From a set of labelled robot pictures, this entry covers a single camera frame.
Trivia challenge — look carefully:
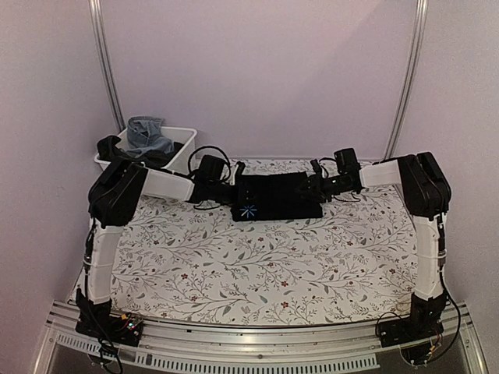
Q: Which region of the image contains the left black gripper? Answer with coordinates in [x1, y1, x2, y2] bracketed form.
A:
[208, 181, 258, 206]

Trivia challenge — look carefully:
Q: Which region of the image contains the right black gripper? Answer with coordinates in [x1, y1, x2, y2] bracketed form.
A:
[296, 172, 352, 203]

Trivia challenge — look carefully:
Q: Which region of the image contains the black t-shirt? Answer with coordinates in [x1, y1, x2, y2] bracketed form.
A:
[231, 172, 323, 222]

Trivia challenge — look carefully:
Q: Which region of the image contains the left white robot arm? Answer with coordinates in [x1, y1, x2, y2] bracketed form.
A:
[76, 156, 244, 338]

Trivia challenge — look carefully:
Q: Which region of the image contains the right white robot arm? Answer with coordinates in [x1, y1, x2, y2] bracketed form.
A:
[296, 148, 451, 305]

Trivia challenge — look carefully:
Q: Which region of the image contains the white plastic laundry bin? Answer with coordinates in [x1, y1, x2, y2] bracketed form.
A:
[94, 126, 197, 175]

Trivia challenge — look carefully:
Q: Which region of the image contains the floral patterned table mat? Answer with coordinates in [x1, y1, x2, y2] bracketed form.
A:
[68, 157, 444, 326]

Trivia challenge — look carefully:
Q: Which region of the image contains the blue denim garment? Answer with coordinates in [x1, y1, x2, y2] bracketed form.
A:
[127, 116, 174, 157]

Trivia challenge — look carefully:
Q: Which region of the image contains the dark garment in bin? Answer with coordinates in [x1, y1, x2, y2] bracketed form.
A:
[97, 136, 184, 169]

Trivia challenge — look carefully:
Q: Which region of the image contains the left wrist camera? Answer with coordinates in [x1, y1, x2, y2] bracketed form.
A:
[196, 154, 232, 182]

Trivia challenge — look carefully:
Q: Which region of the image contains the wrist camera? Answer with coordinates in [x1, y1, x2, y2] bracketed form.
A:
[196, 154, 232, 182]
[334, 148, 361, 175]

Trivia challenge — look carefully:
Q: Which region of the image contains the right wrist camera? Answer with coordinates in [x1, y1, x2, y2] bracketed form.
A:
[334, 148, 361, 175]

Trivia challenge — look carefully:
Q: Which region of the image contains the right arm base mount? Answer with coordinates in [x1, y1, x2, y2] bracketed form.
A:
[375, 293, 448, 348]

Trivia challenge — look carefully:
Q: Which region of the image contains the front aluminium rail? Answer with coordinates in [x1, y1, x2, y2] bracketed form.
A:
[33, 299, 492, 374]

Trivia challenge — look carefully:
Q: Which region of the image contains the left aluminium frame post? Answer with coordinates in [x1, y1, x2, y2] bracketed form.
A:
[88, 0, 126, 132]

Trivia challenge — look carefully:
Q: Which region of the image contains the aluminium frame post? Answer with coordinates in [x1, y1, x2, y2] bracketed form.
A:
[88, 0, 126, 132]
[383, 0, 429, 161]

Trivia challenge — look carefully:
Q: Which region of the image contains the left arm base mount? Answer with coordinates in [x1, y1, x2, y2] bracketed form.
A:
[76, 288, 143, 347]

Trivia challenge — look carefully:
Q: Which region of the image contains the right aluminium frame post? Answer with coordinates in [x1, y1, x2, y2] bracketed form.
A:
[383, 0, 429, 161]

